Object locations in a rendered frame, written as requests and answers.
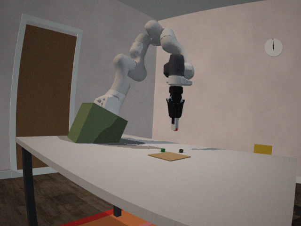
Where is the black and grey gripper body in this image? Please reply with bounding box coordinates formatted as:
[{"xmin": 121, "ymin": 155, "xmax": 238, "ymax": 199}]
[{"xmin": 169, "ymin": 86, "xmax": 183, "ymax": 104}]

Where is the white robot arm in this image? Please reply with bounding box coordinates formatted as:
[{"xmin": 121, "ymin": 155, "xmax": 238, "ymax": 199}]
[{"xmin": 94, "ymin": 20, "xmax": 194, "ymax": 116}]

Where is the tan square mat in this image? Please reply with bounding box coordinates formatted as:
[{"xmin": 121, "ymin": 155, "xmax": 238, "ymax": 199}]
[{"xmin": 148, "ymin": 152, "xmax": 191, "ymax": 161}]

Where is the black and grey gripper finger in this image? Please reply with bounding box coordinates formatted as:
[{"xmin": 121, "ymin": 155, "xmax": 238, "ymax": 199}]
[
  {"xmin": 176, "ymin": 97, "xmax": 185, "ymax": 130},
  {"xmin": 166, "ymin": 97, "xmax": 178, "ymax": 130}
]

